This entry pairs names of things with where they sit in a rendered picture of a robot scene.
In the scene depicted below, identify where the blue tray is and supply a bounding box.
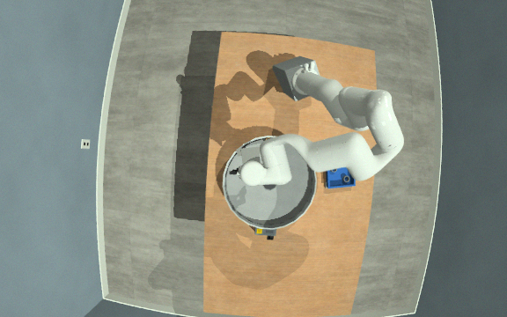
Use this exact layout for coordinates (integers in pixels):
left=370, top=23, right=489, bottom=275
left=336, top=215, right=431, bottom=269
left=326, top=167, right=356, bottom=188

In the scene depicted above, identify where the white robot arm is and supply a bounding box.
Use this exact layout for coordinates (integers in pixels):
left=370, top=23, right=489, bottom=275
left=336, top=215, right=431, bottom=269
left=237, top=62, right=404, bottom=186

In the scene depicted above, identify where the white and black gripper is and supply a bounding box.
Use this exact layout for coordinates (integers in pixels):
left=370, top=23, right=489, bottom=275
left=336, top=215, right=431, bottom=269
left=230, top=166, right=242, bottom=175

